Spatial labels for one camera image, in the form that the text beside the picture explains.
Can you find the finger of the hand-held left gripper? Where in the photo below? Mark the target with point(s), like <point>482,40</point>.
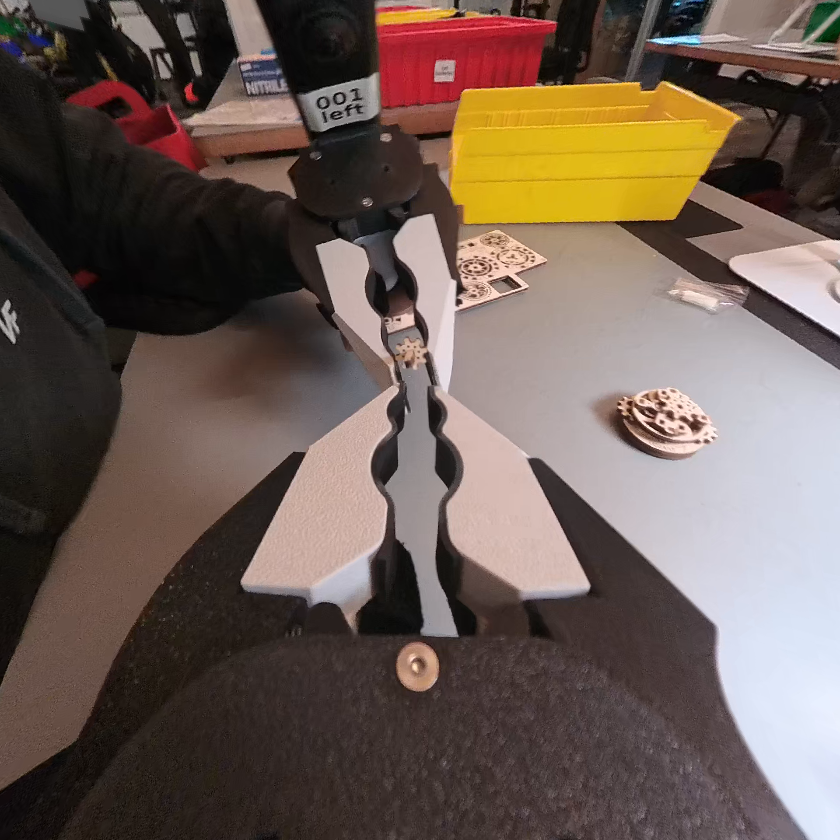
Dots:
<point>344,282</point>
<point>433,282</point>

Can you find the grey desk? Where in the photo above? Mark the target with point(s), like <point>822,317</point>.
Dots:
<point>590,525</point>

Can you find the yellow plastic storage bin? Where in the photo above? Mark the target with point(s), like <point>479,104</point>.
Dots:
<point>590,190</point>

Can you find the red plastic container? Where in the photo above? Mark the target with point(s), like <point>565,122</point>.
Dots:
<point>157,131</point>

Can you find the person's left forearm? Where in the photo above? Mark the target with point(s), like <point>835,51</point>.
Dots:
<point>184,229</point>

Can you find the round wooden gear model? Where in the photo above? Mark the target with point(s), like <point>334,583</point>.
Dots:
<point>666,420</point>

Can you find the wooden laser-cut part sheet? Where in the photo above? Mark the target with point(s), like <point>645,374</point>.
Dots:
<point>499,259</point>

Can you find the small wooden gear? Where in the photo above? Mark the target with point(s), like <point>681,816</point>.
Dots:
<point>411,352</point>

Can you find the background wooden table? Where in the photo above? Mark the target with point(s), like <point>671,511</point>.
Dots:
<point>722,52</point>

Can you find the blue white carton box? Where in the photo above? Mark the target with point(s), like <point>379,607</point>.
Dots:
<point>262,79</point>

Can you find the wooden side table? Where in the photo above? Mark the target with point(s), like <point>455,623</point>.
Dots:
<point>262,138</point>

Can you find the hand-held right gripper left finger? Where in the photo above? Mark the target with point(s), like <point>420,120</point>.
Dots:
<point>321,518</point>

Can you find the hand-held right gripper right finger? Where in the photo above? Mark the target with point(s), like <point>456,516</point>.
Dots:
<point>518,525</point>

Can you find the clear plastic bag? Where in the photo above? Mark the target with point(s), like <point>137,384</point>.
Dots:
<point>702,293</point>

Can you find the person's black hoodie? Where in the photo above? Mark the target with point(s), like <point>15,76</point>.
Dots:
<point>52,394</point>

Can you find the red plastic tote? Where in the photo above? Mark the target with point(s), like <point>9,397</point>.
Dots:
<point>472,59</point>

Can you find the adjacent grey table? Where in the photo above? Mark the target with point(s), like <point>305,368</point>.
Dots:
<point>774,229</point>

